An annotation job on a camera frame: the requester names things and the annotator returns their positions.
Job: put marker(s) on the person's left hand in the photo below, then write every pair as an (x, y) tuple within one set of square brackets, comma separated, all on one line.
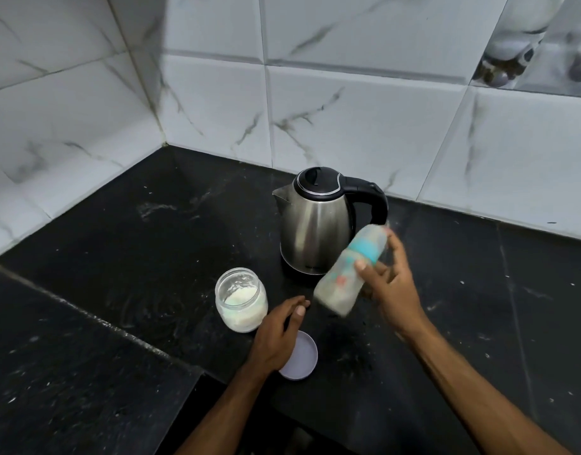
[(273, 341)]

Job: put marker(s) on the person's right hand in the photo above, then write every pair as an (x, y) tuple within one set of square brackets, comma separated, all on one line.
[(397, 293)]

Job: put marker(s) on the white jar lid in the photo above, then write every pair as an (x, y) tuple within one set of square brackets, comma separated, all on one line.
[(302, 360)]

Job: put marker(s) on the glass jar of white powder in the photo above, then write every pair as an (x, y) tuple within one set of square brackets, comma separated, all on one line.
[(243, 308)]

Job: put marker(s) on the clear baby bottle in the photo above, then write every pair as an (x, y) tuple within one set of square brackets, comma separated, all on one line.
[(340, 286)]

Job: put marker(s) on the clear dome bottle cap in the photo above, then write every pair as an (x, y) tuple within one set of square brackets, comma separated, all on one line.
[(373, 234)]

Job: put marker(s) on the steel electric kettle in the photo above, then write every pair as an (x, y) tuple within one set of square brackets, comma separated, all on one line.
[(319, 227)]

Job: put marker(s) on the person's right forearm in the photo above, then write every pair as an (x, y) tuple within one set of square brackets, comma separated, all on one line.
[(484, 398)]

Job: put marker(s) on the person's left forearm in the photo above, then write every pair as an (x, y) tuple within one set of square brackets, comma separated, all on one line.
[(219, 417)]

